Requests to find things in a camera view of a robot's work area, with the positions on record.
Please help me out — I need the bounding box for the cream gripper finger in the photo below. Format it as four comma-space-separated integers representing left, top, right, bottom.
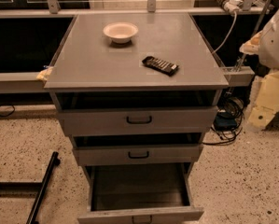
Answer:
247, 71, 279, 130

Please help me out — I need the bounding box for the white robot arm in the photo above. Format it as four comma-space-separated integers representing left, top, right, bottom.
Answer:
240, 9, 279, 130

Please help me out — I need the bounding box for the grey drawer cabinet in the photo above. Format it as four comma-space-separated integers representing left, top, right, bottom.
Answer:
44, 12, 230, 224

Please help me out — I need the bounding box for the grey metal rail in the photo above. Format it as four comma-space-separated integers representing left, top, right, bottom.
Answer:
0, 72, 46, 94

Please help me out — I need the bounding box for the bottom grey drawer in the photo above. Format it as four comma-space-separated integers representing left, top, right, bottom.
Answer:
77, 163, 203, 224

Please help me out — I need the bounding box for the white cable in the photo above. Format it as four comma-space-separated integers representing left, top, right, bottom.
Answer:
211, 11, 239, 55

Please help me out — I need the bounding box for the grey drawer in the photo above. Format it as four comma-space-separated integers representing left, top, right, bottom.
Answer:
73, 145, 202, 166
57, 106, 217, 136
77, 163, 203, 224

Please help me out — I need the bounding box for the black floor stand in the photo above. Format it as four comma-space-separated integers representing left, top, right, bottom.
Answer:
0, 151, 61, 224

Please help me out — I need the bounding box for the top grey drawer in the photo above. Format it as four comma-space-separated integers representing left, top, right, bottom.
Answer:
57, 106, 217, 136

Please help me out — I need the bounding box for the black cable bundle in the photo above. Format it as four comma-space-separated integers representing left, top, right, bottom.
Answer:
202, 96, 245, 147

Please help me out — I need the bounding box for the black floor cable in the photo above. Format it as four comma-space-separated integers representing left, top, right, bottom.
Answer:
0, 105, 16, 118

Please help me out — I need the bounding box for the yellow tape wad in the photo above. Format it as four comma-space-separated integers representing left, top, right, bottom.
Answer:
36, 67, 53, 81

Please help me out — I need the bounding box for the white bowl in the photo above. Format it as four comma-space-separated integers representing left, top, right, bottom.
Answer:
103, 22, 138, 44

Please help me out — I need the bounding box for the white power strip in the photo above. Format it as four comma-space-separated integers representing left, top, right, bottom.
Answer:
216, 0, 242, 14

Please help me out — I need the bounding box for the middle grey drawer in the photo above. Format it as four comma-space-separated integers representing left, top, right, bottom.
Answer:
73, 145, 202, 166

